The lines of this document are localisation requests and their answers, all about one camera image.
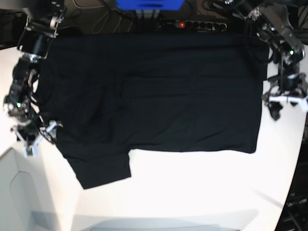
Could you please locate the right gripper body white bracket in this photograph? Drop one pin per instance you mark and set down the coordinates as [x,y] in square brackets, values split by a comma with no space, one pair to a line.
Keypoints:
[31,136]

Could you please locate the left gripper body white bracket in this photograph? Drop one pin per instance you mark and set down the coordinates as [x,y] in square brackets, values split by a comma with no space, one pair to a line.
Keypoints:
[277,96]

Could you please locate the black T-shirt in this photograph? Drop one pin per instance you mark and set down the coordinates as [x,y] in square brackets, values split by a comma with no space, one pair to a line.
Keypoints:
[160,92]

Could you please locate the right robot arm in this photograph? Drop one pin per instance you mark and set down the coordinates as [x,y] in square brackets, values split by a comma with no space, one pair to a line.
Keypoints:
[43,19]

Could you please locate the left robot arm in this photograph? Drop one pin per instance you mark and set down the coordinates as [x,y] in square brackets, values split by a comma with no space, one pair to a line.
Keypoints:
[273,27]

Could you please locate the white bin at table corner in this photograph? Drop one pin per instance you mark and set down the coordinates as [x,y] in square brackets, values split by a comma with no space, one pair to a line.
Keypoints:
[37,193]

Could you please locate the blue box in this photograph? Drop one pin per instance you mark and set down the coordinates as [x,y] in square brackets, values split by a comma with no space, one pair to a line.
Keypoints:
[169,5]

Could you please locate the white power strip red switch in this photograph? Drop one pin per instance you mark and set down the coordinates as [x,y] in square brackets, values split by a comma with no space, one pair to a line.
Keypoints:
[198,26]

